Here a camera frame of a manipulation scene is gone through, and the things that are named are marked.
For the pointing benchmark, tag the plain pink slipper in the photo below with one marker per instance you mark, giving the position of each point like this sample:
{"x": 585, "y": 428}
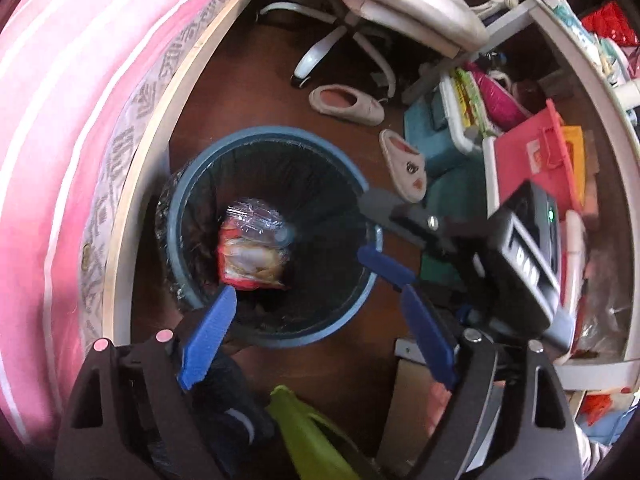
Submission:
{"x": 345, "y": 102}

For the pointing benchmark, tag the magenta packet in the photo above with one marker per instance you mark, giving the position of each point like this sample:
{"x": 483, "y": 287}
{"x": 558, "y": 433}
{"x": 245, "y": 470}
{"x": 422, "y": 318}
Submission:
{"x": 495, "y": 100}

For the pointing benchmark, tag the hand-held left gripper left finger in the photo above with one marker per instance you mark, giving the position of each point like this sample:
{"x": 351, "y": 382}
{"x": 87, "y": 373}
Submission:
{"x": 210, "y": 340}

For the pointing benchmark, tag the blue trash bin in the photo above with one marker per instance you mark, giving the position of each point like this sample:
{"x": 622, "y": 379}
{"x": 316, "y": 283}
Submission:
{"x": 280, "y": 132}

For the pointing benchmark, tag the teal storage box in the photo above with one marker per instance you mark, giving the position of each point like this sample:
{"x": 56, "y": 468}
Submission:
{"x": 445, "y": 190}

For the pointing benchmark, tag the black bin liner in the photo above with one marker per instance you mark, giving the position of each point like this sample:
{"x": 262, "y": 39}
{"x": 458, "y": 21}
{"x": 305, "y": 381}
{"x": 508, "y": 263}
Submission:
{"x": 325, "y": 200}

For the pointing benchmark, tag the orange box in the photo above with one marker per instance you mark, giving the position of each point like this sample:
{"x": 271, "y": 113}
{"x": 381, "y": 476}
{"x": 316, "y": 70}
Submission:
{"x": 574, "y": 160}

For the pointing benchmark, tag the white rimmed storage box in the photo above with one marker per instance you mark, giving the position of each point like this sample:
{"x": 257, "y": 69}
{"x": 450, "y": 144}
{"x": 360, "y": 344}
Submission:
{"x": 457, "y": 125}

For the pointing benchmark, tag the pink striped bed sheet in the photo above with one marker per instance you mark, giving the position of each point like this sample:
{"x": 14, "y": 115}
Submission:
{"x": 60, "y": 110}

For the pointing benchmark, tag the white desk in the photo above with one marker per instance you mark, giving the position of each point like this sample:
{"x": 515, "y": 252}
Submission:
{"x": 590, "y": 70}

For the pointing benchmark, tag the wooden bed frame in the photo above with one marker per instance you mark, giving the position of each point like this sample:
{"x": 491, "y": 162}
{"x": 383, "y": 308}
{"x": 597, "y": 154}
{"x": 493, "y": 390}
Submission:
{"x": 175, "y": 110}

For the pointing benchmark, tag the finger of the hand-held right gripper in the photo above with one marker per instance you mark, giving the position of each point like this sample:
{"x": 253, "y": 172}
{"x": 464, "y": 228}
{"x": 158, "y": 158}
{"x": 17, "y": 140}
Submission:
{"x": 385, "y": 266}
{"x": 395, "y": 210}

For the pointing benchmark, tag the pink plastic box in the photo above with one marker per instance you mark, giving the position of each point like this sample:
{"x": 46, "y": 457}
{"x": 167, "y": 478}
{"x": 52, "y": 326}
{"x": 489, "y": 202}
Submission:
{"x": 520, "y": 160}

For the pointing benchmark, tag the patterned mattress side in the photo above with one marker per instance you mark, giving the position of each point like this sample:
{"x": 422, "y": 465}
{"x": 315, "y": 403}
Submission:
{"x": 135, "y": 110}

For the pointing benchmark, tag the tan wooden panel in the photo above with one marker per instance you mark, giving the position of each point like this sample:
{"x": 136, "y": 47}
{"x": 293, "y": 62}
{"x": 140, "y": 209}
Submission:
{"x": 417, "y": 400}

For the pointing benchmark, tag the yellow-green bag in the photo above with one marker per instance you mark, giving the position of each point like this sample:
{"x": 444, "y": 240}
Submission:
{"x": 305, "y": 430}

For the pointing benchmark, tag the pink slipper with face print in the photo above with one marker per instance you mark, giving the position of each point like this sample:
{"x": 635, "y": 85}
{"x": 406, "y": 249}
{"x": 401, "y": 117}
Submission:
{"x": 407, "y": 167}

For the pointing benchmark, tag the white tube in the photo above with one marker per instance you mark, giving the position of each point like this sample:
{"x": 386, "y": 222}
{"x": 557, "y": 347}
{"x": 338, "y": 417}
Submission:
{"x": 575, "y": 255}

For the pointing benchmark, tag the clear red snack packet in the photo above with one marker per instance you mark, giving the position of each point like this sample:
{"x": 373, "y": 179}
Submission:
{"x": 252, "y": 245}

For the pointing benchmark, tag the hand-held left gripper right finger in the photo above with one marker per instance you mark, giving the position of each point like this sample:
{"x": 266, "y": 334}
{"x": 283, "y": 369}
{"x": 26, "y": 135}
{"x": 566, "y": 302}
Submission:
{"x": 430, "y": 340}

